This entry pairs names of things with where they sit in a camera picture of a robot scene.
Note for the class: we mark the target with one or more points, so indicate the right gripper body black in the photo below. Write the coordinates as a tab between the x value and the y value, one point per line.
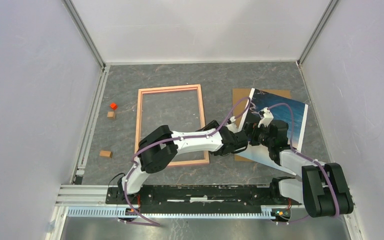
259	135

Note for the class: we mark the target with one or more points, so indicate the blue sea photo print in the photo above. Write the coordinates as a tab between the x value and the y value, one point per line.
295	115

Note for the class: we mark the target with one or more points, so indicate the pink wooden picture frame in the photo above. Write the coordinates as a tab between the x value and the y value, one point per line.
169	89

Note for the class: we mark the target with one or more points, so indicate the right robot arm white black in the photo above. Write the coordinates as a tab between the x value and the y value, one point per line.
320	187

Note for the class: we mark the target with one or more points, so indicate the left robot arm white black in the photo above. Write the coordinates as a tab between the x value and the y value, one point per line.
157	150

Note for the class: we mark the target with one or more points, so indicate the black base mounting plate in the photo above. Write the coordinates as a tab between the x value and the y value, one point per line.
199	199

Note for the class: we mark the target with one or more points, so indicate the small wooden cube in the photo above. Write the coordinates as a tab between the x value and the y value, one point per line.
111	115

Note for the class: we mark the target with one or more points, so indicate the small red cube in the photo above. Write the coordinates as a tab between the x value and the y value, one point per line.
113	106

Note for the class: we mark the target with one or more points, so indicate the small wooden block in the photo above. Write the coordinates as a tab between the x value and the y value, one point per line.
106	154

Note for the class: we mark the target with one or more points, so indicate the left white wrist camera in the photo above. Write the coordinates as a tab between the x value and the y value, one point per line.
231	124

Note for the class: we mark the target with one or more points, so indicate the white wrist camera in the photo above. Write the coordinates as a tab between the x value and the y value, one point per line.
266	117
231	124

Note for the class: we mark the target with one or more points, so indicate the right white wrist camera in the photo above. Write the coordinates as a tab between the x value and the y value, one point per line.
266	117

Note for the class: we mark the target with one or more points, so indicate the white slotted cable duct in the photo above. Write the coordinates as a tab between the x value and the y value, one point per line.
127	213

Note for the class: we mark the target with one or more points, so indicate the aluminium rail frame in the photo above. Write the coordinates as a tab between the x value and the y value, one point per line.
75	195

